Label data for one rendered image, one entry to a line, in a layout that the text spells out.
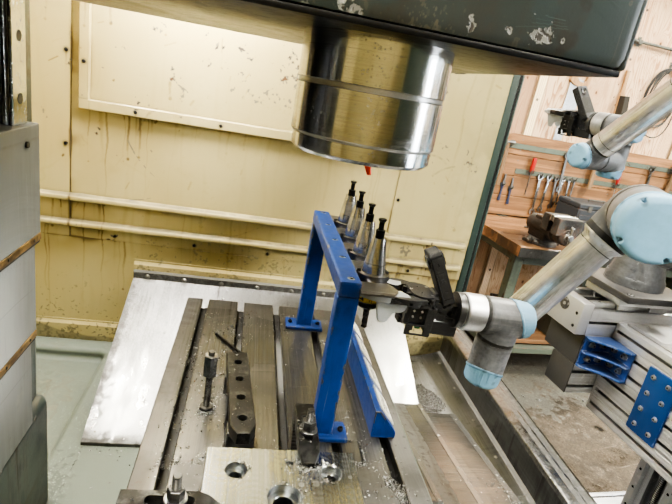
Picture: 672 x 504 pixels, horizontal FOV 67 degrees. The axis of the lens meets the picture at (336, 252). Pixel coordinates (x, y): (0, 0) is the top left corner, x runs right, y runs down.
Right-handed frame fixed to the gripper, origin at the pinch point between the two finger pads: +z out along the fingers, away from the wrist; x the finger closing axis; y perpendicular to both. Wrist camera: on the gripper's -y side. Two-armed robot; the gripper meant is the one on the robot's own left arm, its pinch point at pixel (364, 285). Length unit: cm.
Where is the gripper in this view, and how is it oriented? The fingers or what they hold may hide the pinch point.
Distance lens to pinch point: 96.0
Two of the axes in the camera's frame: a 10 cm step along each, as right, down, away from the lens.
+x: -1.3, -3.4, 9.3
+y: -2.2, 9.3, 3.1
